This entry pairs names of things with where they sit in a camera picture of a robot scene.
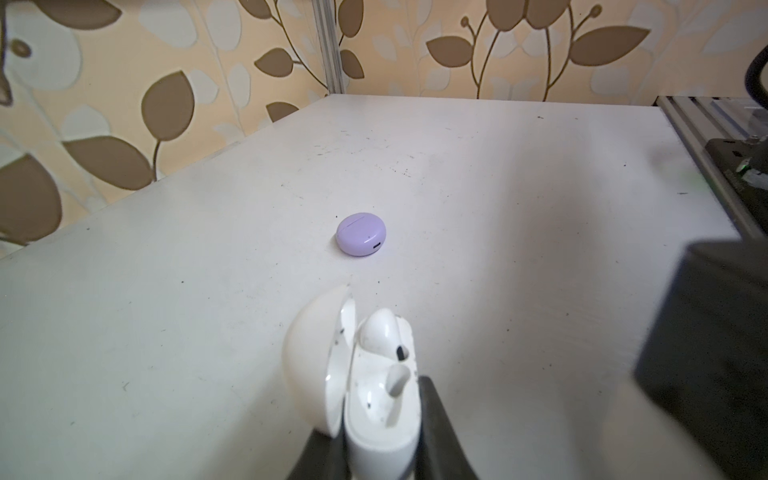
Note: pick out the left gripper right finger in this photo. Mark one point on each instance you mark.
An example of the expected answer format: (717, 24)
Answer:
(439, 453)

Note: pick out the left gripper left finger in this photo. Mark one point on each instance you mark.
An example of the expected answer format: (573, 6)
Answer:
(323, 458)

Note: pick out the white earbud charging case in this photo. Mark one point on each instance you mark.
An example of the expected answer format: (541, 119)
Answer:
(340, 389)

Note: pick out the white earbud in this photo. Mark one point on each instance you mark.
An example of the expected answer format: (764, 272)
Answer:
(383, 334)

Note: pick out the purple earbud charging case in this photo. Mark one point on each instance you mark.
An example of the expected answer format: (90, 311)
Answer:
(361, 234)

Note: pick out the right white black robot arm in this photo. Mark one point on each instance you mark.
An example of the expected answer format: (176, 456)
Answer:
(695, 406)

